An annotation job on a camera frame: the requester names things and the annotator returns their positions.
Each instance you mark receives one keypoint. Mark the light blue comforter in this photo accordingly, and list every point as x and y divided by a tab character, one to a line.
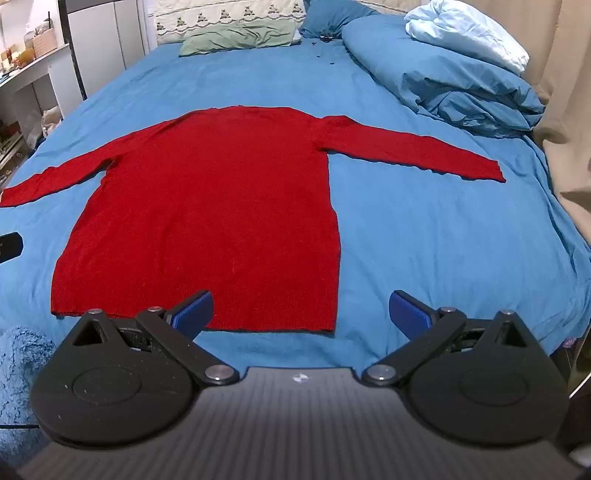
466	30

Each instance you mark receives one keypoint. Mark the blue pillow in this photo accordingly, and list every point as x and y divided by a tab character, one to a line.
337	17

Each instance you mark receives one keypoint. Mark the white wardrobe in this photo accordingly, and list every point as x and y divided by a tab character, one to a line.
115	34

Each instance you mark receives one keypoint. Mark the red knit sweater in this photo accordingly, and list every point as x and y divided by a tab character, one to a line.
207	203

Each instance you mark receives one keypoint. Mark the woven basket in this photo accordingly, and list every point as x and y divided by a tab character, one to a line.
44	42

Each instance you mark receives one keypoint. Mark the black pole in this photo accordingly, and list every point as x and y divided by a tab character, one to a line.
73	50

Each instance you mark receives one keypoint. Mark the cream quilted headboard cover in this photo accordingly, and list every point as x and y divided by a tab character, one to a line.
221	13

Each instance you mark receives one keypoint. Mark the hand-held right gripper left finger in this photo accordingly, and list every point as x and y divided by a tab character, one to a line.
196	310

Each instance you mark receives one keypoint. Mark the white desk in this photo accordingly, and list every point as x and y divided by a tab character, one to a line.
27	74

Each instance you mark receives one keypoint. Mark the blue duvet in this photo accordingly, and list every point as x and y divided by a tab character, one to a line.
443	78

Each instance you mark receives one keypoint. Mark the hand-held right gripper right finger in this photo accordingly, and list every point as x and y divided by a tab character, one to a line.
408	314

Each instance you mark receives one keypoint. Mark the fluffy blue rug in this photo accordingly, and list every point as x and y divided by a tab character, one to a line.
21	369

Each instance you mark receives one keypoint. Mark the green pillow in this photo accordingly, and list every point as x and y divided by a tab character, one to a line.
240	38

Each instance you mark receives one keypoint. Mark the blue bed sheet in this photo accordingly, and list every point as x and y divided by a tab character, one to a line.
434	240

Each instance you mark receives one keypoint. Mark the beige curtain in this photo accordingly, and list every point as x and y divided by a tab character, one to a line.
565	92

